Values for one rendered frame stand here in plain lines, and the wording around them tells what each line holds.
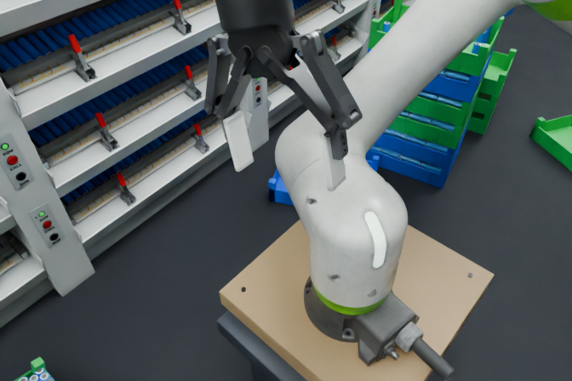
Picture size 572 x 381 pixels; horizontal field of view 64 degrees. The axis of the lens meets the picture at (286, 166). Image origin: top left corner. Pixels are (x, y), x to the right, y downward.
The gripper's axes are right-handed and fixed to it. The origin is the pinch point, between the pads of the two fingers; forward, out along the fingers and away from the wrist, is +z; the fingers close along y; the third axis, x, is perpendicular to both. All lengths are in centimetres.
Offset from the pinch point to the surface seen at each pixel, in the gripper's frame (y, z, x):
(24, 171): -63, 9, -6
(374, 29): -26, 3, 76
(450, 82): -7, 18, 79
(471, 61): -2, 12, 79
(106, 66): -60, -5, 17
